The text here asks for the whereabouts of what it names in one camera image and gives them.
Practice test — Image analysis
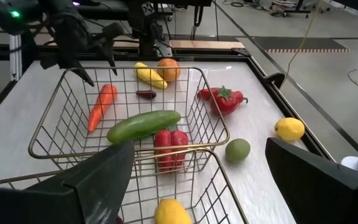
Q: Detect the yellow floor cable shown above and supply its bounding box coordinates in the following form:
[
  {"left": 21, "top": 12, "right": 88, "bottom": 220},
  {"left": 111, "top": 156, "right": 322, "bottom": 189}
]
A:
[{"left": 280, "top": 0, "right": 323, "bottom": 88}]

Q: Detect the silver aluminium post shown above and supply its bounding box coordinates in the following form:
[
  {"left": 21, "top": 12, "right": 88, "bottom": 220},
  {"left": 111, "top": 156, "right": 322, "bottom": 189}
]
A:
[{"left": 9, "top": 33, "right": 23, "bottom": 82}]

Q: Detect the orange carrot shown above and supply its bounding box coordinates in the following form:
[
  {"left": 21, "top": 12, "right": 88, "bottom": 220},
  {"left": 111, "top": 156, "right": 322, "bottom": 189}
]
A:
[{"left": 87, "top": 83, "right": 118, "bottom": 133}]

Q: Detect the black wheeled cart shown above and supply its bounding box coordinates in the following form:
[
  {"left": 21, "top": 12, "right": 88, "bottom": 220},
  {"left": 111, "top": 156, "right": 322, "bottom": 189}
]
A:
[{"left": 268, "top": 0, "right": 319, "bottom": 18}]

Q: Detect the small dark eggplant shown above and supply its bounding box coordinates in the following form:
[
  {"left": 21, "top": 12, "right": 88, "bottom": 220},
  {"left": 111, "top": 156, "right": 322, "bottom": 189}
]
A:
[{"left": 135, "top": 90, "right": 157, "bottom": 100}]

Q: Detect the orange fruit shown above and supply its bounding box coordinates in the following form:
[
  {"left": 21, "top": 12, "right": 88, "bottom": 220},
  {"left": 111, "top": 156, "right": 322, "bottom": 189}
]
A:
[{"left": 157, "top": 58, "right": 181, "bottom": 82}]

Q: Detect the green cucumber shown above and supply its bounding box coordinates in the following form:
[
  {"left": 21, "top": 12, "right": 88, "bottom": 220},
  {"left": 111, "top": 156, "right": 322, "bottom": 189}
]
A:
[{"left": 106, "top": 110, "right": 182, "bottom": 145}]

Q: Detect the black aluminium table frame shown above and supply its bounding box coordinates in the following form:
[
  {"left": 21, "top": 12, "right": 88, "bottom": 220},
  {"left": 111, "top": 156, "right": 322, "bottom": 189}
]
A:
[{"left": 0, "top": 43, "right": 358, "bottom": 162}]

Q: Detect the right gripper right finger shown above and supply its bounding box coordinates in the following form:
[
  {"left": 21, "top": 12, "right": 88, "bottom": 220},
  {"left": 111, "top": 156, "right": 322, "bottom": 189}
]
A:
[{"left": 265, "top": 137, "right": 358, "bottom": 224}]

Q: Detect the metal wire basket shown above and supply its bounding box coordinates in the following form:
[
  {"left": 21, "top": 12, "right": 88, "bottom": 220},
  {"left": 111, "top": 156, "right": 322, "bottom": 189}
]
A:
[
  {"left": 0, "top": 147, "right": 250, "bottom": 224},
  {"left": 28, "top": 66, "right": 231, "bottom": 174}
]

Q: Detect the dark floor mat striped edge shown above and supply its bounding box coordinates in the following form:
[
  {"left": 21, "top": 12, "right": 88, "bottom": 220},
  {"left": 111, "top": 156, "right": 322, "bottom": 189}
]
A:
[{"left": 253, "top": 36, "right": 351, "bottom": 53}]

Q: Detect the green lime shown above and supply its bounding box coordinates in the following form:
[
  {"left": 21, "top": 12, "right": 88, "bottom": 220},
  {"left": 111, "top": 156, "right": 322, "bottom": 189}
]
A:
[{"left": 224, "top": 138, "right": 251, "bottom": 163}]

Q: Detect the black frame clamp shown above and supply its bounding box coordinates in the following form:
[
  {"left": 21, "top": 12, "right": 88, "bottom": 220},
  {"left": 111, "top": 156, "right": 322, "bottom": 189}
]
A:
[{"left": 264, "top": 72, "right": 286, "bottom": 90}]

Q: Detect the yellow lemon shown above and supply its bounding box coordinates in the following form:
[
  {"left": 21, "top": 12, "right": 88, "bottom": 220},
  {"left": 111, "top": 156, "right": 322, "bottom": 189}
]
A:
[
  {"left": 273, "top": 117, "right": 306, "bottom": 142},
  {"left": 154, "top": 198, "right": 193, "bottom": 224}
]

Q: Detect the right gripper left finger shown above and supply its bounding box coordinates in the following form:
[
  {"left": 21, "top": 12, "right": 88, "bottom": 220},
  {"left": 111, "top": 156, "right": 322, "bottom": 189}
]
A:
[{"left": 0, "top": 140, "right": 135, "bottom": 224}]

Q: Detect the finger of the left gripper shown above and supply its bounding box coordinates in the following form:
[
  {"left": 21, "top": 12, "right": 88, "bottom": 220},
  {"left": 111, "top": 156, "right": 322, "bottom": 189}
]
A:
[
  {"left": 101, "top": 21, "right": 126, "bottom": 77},
  {"left": 68, "top": 63, "right": 95, "bottom": 87}
]

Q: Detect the wooden table board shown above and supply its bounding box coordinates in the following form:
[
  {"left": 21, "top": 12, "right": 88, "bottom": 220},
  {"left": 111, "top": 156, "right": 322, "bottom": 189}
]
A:
[{"left": 113, "top": 34, "right": 245, "bottom": 50}]

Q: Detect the red bell pepper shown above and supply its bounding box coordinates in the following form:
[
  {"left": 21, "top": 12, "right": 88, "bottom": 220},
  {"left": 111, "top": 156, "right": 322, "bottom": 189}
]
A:
[{"left": 153, "top": 129, "right": 190, "bottom": 172}]

